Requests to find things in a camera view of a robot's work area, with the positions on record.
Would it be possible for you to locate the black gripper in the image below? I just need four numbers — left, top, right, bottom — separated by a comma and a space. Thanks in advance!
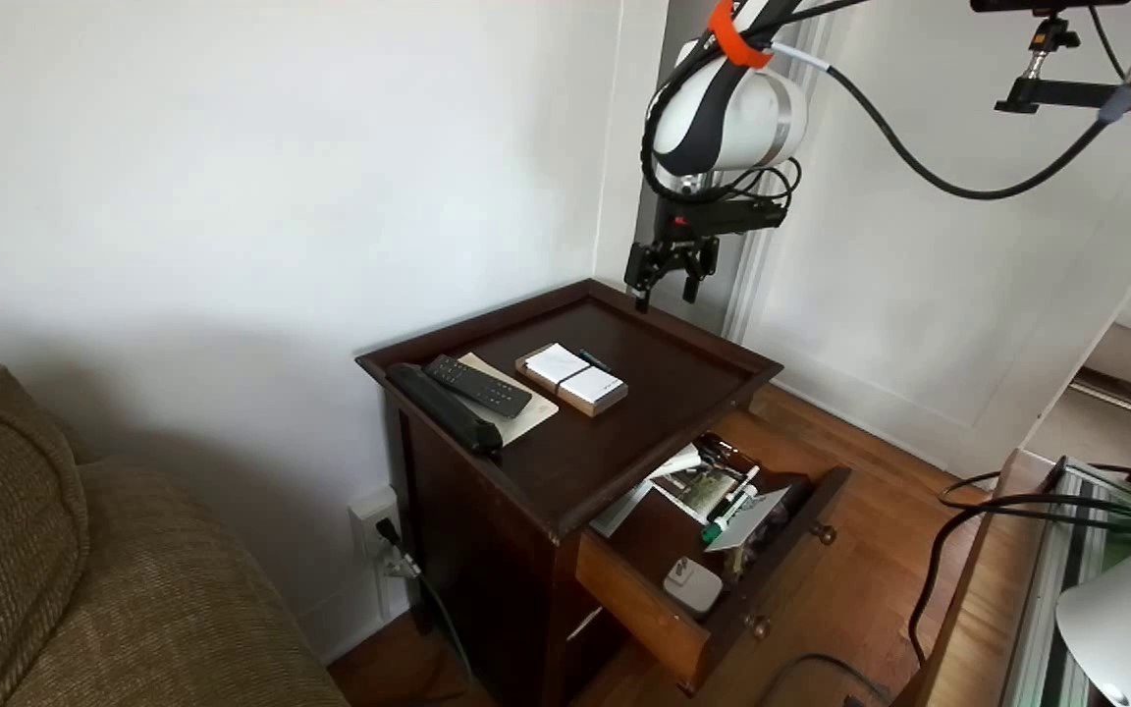
625, 226, 721, 313

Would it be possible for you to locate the open wooden drawer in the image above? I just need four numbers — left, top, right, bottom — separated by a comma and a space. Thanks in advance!
569, 431, 856, 694

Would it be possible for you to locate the white box with black band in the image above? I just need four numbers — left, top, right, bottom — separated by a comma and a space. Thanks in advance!
509, 338, 633, 422

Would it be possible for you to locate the beige notepad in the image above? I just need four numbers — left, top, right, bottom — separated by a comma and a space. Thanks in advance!
453, 347, 564, 453

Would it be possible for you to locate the dark wooden nightstand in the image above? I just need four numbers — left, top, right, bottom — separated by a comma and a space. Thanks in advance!
353, 275, 785, 707

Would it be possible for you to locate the black remote with buttons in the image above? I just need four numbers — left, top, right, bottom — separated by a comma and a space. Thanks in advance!
419, 351, 535, 425

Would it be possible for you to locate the long black remote control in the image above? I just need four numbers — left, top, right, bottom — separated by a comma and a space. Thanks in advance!
382, 357, 509, 463

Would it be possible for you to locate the white square device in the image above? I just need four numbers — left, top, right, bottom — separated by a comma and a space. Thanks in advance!
661, 554, 732, 618

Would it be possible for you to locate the brown fabric sofa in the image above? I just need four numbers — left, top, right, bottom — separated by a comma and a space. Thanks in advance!
0, 340, 353, 707

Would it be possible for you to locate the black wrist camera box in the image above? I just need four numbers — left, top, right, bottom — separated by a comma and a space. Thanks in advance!
663, 188, 790, 234

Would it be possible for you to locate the orange cable strap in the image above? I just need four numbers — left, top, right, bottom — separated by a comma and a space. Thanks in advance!
700, 0, 779, 75

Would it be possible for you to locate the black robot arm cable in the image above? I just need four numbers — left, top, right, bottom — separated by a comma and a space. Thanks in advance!
639, 0, 1131, 208

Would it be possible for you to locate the black desk cable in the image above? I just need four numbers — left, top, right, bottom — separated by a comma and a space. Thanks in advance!
902, 453, 1131, 672

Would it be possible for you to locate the white wall outlet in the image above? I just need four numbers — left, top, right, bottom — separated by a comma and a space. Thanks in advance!
345, 483, 419, 621

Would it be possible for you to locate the grey power cord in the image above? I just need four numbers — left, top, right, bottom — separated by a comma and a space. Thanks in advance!
374, 515, 499, 707

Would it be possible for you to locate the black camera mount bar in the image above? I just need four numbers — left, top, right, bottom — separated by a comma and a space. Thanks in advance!
967, 0, 1131, 122

